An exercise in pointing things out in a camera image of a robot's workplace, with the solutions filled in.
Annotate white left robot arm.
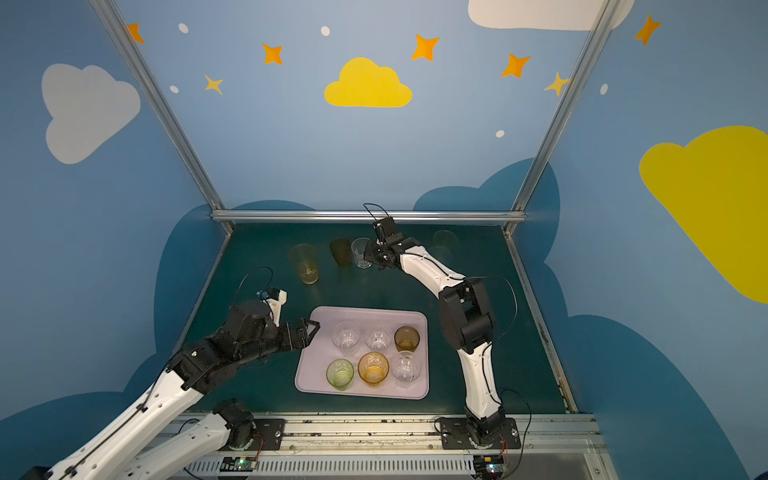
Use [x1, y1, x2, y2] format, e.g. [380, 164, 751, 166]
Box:
[24, 300, 320, 479]

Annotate right green circuit board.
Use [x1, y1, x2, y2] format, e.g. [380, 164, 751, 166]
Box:
[472, 456, 508, 480]

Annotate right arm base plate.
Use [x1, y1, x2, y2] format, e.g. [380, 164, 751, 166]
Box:
[433, 417, 522, 450]

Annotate clear faceted glass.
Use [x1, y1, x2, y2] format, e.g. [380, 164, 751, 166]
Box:
[332, 322, 361, 356]
[365, 324, 394, 352]
[351, 237, 372, 269]
[390, 351, 422, 388]

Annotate aluminium corner post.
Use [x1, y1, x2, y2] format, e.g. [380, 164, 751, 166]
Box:
[504, 0, 625, 239]
[90, 0, 225, 213]

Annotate tall yellow plastic cup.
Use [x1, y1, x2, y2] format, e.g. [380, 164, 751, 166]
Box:
[289, 243, 319, 285]

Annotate small green cup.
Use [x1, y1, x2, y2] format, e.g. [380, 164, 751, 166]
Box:
[325, 358, 355, 391]

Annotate lilac plastic tray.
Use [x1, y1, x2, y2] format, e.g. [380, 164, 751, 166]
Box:
[295, 306, 429, 400]

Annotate aluminium right corner post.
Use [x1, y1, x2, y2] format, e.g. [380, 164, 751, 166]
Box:
[504, 0, 625, 239]

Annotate left green circuit board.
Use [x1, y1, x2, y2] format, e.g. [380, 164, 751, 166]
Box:
[219, 457, 259, 473]

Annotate brown amber short cup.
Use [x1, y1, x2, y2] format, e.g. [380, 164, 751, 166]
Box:
[394, 325, 421, 352]

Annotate green circuit board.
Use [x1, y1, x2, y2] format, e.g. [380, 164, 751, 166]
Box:
[219, 457, 259, 473]
[472, 456, 508, 480]

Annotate yellow short cup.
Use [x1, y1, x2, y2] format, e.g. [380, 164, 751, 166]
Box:
[358, 351, 390, 386]

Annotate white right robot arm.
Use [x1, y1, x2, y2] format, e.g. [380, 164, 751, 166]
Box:
[364, 216, 506, 445]

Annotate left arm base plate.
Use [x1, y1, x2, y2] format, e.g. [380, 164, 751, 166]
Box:
[219, 418, 286, 453]

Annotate aluminium back frame rail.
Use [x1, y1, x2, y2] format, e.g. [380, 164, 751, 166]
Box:
[211, 210, 526, 224]

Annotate aluminium front rail base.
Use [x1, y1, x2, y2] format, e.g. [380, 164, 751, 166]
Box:
[137, 414, 618, 479]

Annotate aluminium left corner post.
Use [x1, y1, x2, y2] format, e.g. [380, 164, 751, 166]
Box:
[90, 0, 225, 213]

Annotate tall pale blue cup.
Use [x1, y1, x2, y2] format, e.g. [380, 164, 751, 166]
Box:
[428, 246, 453, 266]

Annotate dark olive cup back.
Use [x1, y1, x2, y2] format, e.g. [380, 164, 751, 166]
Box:
[329, 237, 353, 268]

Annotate green tinted cup back right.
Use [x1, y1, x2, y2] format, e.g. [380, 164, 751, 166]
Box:
[433, 229, 458, 250]

